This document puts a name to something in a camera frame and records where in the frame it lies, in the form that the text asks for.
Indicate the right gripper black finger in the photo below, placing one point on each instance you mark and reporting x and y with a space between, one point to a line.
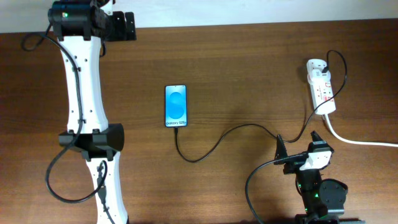
315 137
281 152

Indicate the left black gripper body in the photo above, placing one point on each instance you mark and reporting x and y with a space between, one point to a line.
117 28

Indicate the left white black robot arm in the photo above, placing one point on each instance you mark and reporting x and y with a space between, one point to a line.
82 28

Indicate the blue screen Galaxy smartphone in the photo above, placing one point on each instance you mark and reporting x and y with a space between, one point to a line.
176 106

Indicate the white USB charger plug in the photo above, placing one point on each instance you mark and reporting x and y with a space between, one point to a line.
315 71

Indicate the white power strip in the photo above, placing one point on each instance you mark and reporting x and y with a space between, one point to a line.
321 91

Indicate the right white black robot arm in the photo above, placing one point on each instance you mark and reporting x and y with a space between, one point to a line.
323 199

